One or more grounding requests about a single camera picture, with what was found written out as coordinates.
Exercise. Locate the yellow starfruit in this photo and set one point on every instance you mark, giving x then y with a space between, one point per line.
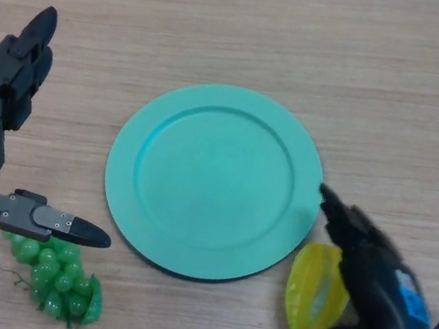
307 293

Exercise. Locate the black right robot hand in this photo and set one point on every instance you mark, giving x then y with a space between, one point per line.
379 287

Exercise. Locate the green grape bunch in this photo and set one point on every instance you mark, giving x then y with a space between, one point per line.
50 275

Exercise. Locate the green round plate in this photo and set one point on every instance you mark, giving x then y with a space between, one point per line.
212 184

